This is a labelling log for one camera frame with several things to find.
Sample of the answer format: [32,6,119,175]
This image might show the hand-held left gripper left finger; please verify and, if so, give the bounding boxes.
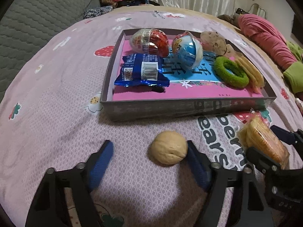
[25,140,114,227]

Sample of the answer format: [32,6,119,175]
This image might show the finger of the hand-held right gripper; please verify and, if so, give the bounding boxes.
[246,147,282,173]
[270,125,303,146]

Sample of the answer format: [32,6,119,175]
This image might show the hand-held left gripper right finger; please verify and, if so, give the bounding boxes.
[187,141,275,227]

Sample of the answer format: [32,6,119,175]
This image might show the clear cracker packet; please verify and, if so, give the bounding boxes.
[237,113,290,167]
[234,56,264,93]

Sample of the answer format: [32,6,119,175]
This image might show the walnut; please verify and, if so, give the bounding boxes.
[149,131,188,165]

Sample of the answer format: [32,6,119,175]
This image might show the dark shallow cardboard box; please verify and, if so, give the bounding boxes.
[100,28,277,121]

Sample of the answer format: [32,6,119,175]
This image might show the green hair scrunchie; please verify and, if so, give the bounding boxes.
[214,56,249,88]

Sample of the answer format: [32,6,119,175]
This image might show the blue snack packet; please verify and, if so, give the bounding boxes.
[114,53,170,88]

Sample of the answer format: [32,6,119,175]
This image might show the beige mesh hair scrunchie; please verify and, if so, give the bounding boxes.
[200,31,235,58]

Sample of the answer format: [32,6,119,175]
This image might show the blue and white egg toy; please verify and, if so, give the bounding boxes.
[172,31,204,68]

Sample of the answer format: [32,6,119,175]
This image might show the red and white egg toy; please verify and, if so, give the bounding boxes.
[131,28,169,58]

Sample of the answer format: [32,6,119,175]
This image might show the green fleece blanket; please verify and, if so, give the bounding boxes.
[283,41,303,94]

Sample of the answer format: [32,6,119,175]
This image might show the pink and blue book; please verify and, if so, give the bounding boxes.
[112,39,264,101]

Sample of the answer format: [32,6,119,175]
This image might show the pink quilt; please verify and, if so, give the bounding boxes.
[238,14,294,70]

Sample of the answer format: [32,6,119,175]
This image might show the dark brown cloth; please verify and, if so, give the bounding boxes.
[217,14,241,25]

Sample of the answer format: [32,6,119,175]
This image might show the blue patterned cloth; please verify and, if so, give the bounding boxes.
[83,5,113,19]

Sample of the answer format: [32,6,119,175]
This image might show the grey quilted headboard cover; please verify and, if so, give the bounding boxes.
[0,0,101,102]

